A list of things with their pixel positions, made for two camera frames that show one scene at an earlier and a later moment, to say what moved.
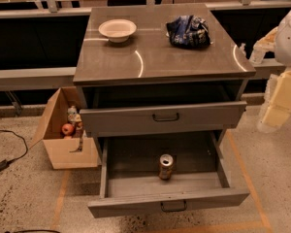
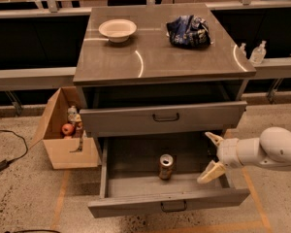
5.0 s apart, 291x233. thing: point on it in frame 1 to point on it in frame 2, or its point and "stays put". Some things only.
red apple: x=67 y=128 stays put
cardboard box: x=58 y=147 stays put
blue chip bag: x=188 y=31 stays put
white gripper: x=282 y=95 to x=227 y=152
